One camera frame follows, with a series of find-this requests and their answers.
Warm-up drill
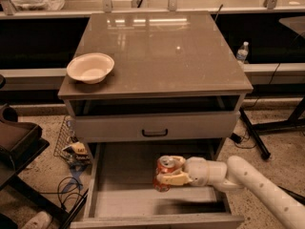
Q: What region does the red coke can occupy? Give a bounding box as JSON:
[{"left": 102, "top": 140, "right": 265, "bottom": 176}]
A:
[{"left": 153, "top": 156, "right": 175, "bottom": 193}]

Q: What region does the white shoe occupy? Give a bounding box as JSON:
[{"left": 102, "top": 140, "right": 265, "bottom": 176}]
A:
[{"left": 21, "top": 211, "right": 52, "bottom": 229}]

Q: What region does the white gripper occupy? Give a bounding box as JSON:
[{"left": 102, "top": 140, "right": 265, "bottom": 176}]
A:
[{"left": 156, "top": 156, "right": 227, "bottom": 186}]

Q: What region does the closed grey drawer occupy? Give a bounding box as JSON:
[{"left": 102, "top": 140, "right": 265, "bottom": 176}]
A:
[{"left": 71, "top": 112, "right": 239, "bottom": 143}]

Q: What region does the open grey bottom drawer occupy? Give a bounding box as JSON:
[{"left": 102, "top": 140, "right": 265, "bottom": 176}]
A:
[{"left": 71, "top": 140, "right": 243, "bottom": 229}]

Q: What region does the snack chip bag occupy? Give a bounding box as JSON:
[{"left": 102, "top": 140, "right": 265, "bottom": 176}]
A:
[{"left": 62, "top": 142, "right": 91, "bottom": 166}]

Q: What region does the dark office chair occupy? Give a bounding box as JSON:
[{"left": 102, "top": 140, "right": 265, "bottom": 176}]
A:
[{"left": 0, "top": 74, "right": 70, "bottom": 229}]

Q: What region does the grey drawer cabinet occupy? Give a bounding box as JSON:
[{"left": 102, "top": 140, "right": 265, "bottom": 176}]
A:
[{"left": 58, "top": 11, "right": 253, "bottom": 156}]

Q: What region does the wire mesh basket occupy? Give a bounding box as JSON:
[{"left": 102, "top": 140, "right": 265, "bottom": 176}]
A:
[{"left": 53, "top": 115, "right": 78, "bottom": 159}]

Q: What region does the white paper bowl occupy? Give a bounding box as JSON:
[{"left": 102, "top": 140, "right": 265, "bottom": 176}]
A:
[{"left": 67, "top": 52, "right": 114, "bottom": 84}]

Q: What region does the black stand leg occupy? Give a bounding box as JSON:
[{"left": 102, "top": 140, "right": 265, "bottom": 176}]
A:
[{"left": 239, "top": 109, "right": 271, "bottom": 160}]

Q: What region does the black drawer handle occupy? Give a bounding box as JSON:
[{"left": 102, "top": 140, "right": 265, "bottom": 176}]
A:
[{"left": 141, "top": 129, "right": 169, "bottom": 137}]

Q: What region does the clear plastic water bottle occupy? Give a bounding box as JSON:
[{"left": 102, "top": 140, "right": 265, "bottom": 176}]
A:
[{"left": 236, "top": 41, "right": 249, "bottom": 64}]

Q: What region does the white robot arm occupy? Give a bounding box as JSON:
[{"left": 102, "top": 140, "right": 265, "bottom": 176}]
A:
[{"left": 153, "top": 156, "right": 305, "bottom": 229}]

